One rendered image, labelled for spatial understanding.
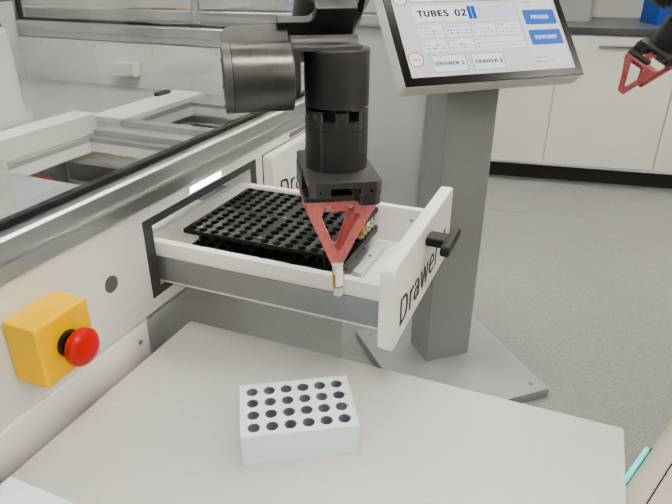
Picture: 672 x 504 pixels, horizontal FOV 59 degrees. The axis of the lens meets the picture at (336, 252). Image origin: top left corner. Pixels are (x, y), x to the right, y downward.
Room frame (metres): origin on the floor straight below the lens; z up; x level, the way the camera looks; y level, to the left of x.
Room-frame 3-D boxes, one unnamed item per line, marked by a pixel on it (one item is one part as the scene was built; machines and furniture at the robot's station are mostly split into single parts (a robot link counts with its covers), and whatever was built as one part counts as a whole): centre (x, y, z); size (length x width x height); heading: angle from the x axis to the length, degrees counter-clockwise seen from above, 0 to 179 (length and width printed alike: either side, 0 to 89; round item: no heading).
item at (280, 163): (1.12, 0.06, 0.87); 0.29 x 0.02 x 0.11; 157
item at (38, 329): (0.52, 0.30, 0.88); 0.07 x 0.05 x 0.07; 157
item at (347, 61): (0.53, 0.01, 1.14); 0.07 x 0.06 x 0.07; 102
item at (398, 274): (0.70, -0.11, 0.87); 0.29 x 0.02 x 0.11; 157
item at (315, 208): (0.54, 0.00, 1.01); 0.07 x 0.07 x 0.09; 10
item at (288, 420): (0.50, 0.04, 0.78); 0.12 x 0.08 x 0.04; 99
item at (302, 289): (0.78, 0.08, 0.86); 0.40 x 0.26 x 0.06; 67
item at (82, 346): (0.50, 0.26, 0.88); 0.04 x 0.03 x 0.04; 157
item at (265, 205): (0.78, 0.07, 0.87); 0.22 x 0.18 x 0.06; 67
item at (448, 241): (0.69, -0.14, 0.91); 0.07 x 0.04 x 0.01; 157
